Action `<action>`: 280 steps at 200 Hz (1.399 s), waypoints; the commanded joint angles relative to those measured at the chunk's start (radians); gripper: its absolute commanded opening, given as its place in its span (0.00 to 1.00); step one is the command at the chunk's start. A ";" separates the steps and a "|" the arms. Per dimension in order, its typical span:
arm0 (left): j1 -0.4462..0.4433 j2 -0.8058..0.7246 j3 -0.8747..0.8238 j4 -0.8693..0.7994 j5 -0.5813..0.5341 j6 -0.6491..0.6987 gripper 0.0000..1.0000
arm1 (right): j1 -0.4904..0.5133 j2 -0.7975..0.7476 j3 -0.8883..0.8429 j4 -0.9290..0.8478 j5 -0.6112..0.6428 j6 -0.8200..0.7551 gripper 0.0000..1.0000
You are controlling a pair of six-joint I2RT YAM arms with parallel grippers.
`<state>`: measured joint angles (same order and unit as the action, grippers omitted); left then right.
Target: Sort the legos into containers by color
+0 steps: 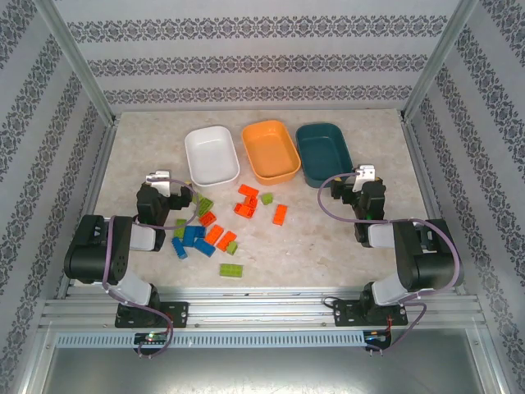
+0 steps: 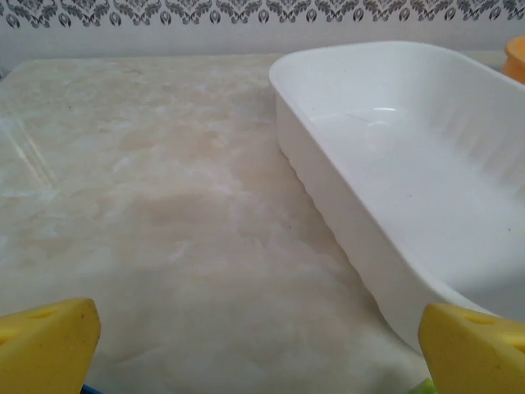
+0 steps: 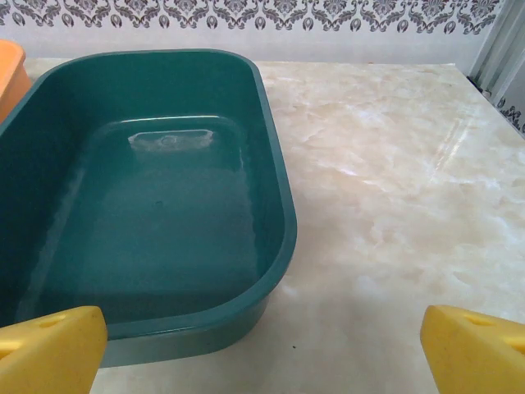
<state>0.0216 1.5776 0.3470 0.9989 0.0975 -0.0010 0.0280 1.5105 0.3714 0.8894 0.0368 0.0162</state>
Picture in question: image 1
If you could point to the small green lego brick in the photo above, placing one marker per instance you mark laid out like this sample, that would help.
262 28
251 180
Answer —
196 198
267 198
232 247

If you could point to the teal plastic container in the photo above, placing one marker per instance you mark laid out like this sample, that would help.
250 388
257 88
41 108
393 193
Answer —
324 152

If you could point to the blue lego brick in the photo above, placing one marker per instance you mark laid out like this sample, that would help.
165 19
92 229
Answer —
179 248
204 246
193 235

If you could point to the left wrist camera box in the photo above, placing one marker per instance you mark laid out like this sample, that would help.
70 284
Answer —
161 181

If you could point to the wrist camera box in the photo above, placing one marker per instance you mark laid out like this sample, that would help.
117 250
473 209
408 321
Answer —
161 181
365 174

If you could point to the white plastic container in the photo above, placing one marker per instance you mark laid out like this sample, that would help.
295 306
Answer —
211 154

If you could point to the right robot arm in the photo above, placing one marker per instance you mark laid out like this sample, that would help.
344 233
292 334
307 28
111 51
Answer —
426 254

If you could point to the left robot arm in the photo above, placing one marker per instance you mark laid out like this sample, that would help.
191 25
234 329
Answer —
94 250

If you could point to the small circuit board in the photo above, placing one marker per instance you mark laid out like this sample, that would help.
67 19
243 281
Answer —
379 337
149 338

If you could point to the grey metal base panel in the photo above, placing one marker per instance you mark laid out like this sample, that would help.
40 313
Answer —
262 371

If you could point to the aluminium side rail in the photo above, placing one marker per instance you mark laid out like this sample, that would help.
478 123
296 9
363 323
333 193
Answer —
420 164
92 184

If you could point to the aluminium front rail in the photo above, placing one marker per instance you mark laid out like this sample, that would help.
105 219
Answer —
262 312

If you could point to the orange plastic container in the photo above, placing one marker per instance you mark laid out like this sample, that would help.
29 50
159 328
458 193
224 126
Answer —
270 149

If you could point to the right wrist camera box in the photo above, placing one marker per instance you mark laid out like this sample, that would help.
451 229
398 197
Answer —
365 174

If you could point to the small orange lego brick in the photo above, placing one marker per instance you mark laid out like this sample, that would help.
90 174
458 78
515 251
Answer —
252 201

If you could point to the aluminium frame post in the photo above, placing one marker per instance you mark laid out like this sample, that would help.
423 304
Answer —
437 61
78 61

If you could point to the long green lego brick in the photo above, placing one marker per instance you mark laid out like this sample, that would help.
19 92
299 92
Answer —
231 269
204 206
179 232

